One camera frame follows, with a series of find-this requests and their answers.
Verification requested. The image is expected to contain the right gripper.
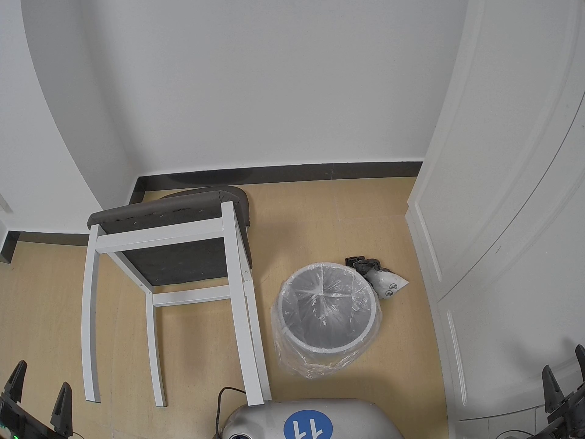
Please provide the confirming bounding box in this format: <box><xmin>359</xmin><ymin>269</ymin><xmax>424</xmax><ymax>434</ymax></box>
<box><xmin>541</xmin><ymin>344</ymin><xmax>585</xmax><ymax>439</ymax></box>

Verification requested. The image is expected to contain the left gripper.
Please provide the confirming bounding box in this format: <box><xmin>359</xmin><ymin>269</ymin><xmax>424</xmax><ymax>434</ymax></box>
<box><xmin>0</xmin><ymin>360</ymin><xmax>74</xmax><ymax>439</ymax></box>

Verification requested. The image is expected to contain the clear plastic bag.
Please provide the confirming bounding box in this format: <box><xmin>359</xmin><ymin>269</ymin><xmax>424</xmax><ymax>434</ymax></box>
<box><xmin>272</xmin><ymin>263</ymin><xmax>383</xmax><ymax>379</ymax></box>

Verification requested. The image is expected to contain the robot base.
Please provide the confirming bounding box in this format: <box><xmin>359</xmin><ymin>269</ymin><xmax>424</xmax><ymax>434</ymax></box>
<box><xmin>222</xmin><ymin>398</ymin><xmax>405</xmax><ymax>439</ymax></box>

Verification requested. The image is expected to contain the white trash bin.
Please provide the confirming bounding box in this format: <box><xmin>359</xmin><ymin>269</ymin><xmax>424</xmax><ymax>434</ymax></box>
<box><xmin>276</xmin><ymin>263</ymin><xmax>382</xmax><ymax>365</ymax></box>

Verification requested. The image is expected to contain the grey padded white chair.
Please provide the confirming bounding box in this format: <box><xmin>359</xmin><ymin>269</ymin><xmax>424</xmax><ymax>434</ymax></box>
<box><xmin>81</xmin><ymin>186</ymin><xmax>268</xmax><ymax>408</ymax></box>

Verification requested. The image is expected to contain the white door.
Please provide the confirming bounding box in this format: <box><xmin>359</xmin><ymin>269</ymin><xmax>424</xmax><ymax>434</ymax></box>
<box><xmin>404</xmin><ymin>0</ymin><xmax>585</xmax><ymax>439</ymax></box>

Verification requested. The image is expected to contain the black cable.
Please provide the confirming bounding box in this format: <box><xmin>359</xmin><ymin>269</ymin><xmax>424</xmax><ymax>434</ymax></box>
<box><xmin>215</xmin><ymin>386</ymin><xmax>261</xmax><ymax>435</ymax></box>

